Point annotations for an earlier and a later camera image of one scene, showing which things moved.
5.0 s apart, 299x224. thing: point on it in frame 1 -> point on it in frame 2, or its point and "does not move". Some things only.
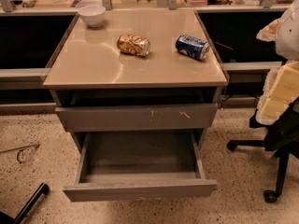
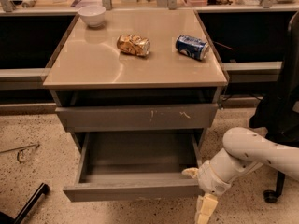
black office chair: [281, 138] does not move
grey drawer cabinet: [140, 71] does not move
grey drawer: [139, 165] does not move
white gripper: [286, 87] -> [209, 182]
